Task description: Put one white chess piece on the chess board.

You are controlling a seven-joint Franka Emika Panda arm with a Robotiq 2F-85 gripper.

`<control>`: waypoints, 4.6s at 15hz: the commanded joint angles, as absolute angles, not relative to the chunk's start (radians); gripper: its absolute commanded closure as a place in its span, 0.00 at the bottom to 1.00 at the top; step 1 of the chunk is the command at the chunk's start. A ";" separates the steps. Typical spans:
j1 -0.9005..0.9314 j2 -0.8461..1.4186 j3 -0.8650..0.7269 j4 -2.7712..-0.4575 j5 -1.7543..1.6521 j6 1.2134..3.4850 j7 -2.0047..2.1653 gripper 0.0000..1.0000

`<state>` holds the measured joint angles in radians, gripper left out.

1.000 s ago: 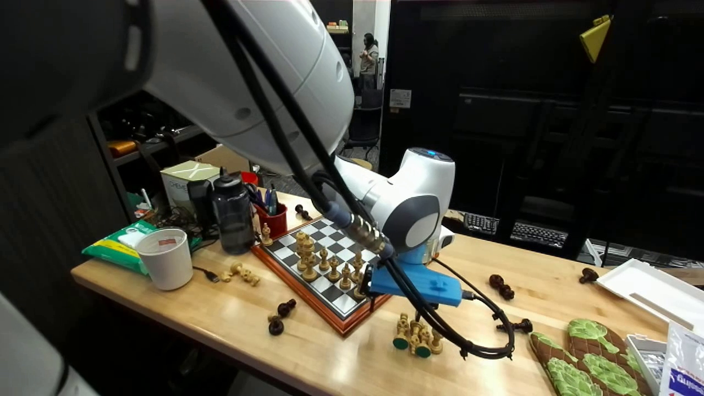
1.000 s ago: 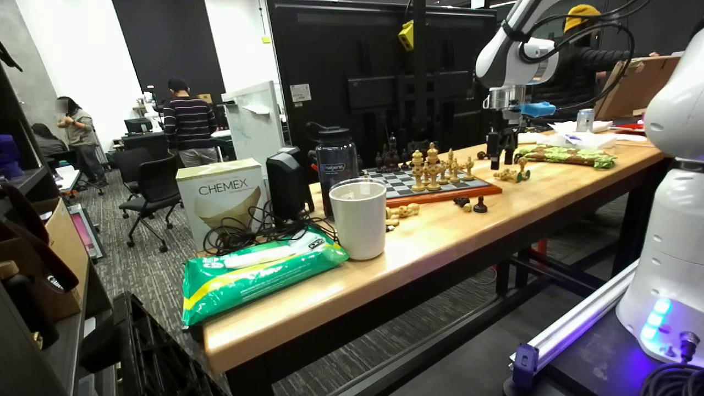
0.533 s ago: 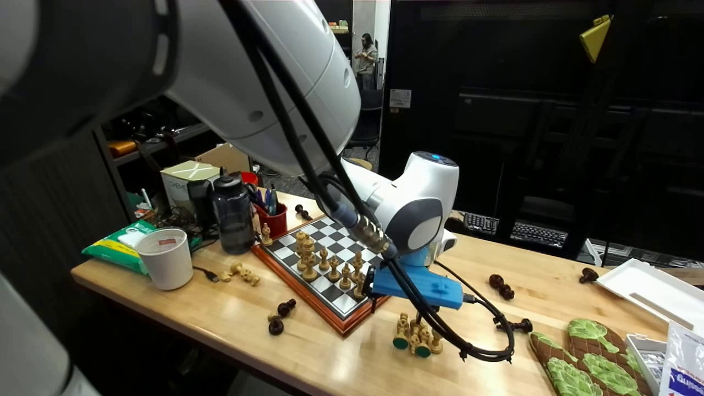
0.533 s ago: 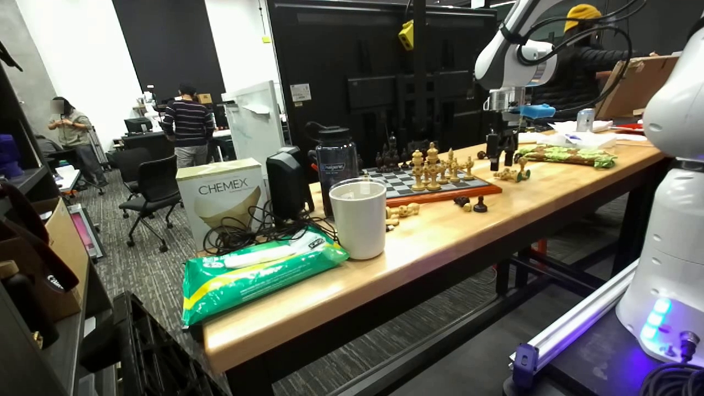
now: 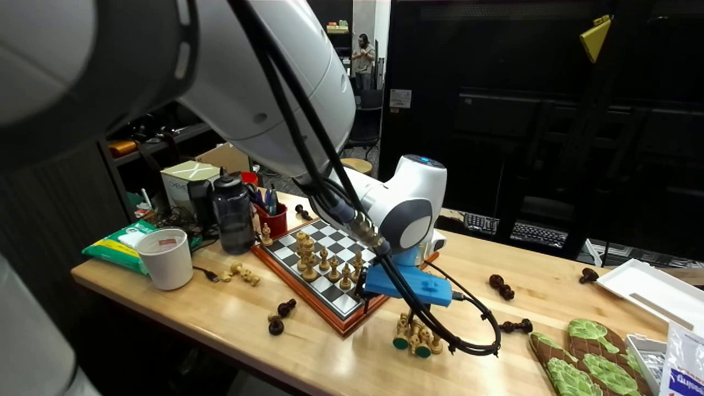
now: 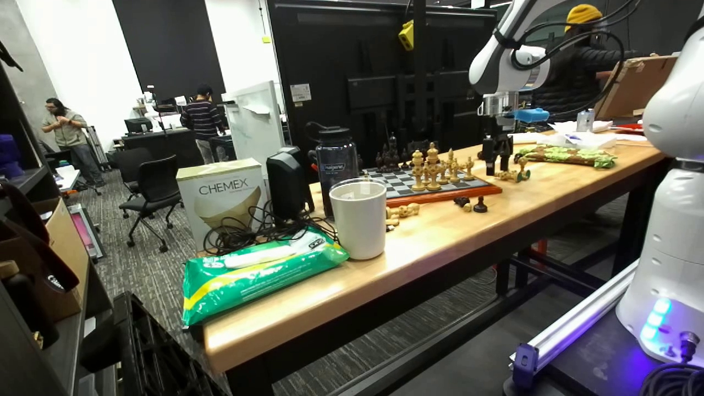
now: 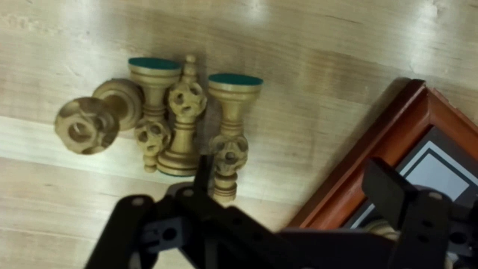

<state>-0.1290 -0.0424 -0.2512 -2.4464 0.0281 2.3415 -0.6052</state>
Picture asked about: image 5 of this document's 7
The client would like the checkered chess board red rim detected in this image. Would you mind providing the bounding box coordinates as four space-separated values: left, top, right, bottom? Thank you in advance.
251 218 442 340

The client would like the round wooden stool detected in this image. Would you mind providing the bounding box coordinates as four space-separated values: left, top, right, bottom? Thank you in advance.
338 157 377 179

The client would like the red pen cup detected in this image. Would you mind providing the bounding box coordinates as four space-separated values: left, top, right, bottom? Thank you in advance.
251 202 291 240

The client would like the white paper label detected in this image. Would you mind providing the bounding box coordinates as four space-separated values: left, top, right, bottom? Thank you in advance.
388 86 416 112

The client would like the dark translucent water bottle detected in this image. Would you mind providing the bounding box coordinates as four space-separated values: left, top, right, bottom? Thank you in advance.
212 175 257 256

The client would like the flat cardboard box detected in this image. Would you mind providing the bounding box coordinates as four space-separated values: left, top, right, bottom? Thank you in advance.
193 141 254 177

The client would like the distant standing person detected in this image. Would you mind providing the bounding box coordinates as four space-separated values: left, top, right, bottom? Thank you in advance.
350 31 378 77

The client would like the white Chemex filter box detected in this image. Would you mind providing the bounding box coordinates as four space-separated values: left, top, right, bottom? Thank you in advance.
158 159 223 218

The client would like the grey keyboard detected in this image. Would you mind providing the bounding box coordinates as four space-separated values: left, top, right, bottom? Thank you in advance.
507 218 573 248

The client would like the white paper cup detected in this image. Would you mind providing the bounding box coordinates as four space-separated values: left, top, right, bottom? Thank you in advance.
137 228 195 294

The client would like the green wipes package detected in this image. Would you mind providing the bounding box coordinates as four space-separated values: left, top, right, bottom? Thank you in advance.
82 218 160 278

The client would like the green brown patterned mat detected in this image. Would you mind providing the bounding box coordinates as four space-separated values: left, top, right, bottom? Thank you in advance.
526 331 609 396
563 318 655 396

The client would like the yellow triangular sign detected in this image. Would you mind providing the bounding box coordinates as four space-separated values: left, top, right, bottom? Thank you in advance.
579 13 614 64

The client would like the white plastic tray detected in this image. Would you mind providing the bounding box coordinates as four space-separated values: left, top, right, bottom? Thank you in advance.
595 258 704 333

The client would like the clear plastic container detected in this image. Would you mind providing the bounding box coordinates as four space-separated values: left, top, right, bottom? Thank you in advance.
625 333 672 391

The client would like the white blue labelled bag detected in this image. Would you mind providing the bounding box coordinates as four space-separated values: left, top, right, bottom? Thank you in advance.
655 322 704 396

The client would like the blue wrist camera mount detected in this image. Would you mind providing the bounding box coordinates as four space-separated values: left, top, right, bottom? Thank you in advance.
363 256 455 309

